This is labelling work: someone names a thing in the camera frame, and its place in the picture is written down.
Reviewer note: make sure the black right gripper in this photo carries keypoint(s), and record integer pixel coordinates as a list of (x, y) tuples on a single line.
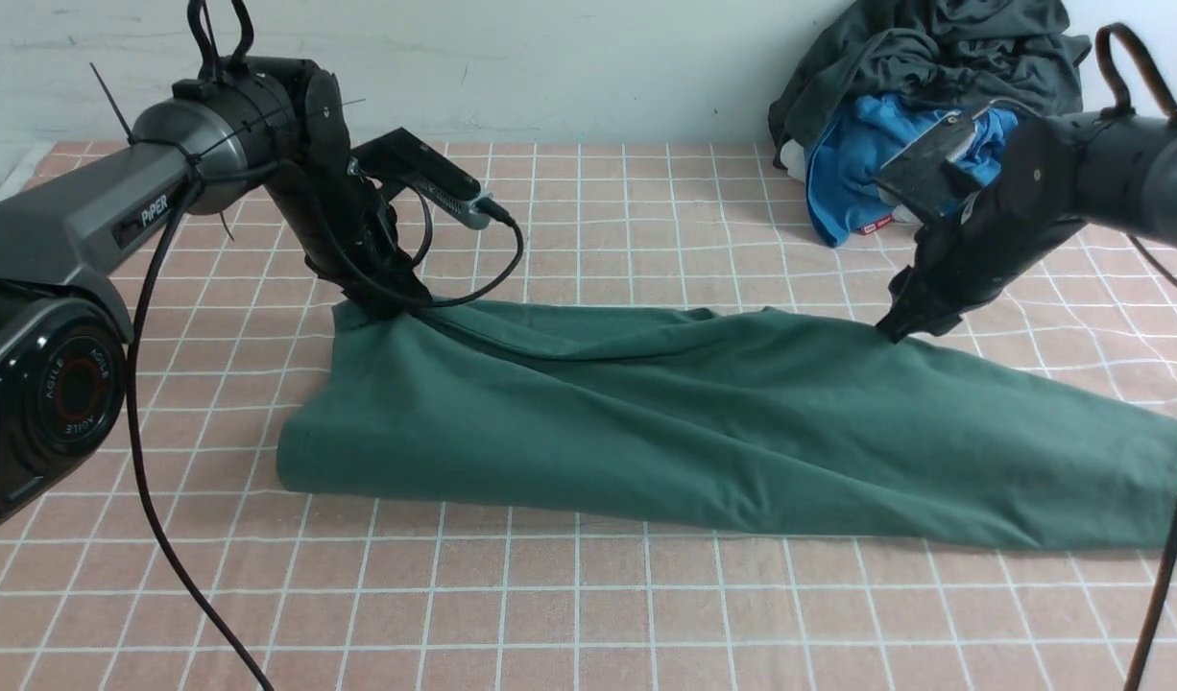
[(960, 268)]

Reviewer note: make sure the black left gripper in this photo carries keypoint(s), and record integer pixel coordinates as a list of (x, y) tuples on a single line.
[(346, 230)]

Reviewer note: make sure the green long-sleeved shirt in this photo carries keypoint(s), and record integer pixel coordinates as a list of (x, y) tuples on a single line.
[(765, 422)]

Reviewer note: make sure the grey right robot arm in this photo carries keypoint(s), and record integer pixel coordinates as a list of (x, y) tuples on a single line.
[(1056, 175)]

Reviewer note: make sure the blue crumpled garment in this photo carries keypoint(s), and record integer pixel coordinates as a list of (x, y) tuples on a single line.
[(838, 171)]

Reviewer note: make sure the dark grey crumpled garment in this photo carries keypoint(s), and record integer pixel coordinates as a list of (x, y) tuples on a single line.
[(934, 55)]

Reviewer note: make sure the pink checkered tablecloth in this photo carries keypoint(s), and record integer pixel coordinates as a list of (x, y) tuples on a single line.
[(336, 593)]

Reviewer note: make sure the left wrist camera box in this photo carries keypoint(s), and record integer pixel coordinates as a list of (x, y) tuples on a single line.
[(401, 159)]

